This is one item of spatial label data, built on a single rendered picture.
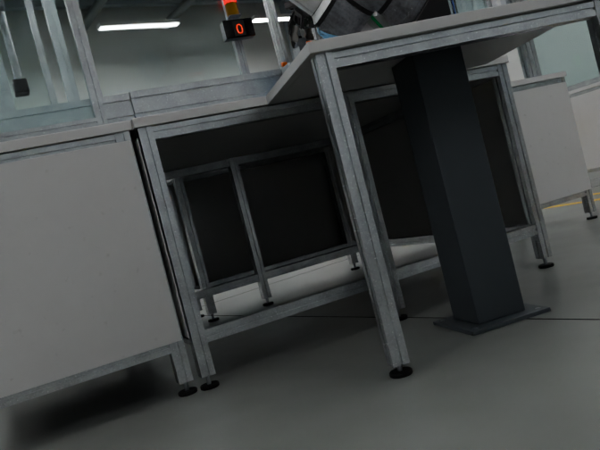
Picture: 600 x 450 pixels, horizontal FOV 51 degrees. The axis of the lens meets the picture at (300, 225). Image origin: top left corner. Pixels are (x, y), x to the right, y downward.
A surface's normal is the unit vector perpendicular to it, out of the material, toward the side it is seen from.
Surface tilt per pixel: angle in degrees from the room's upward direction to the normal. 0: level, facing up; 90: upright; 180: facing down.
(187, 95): 90
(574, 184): 90
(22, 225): 90
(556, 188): 90
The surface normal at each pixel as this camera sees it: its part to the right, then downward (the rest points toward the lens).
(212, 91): 0.40, -0.07
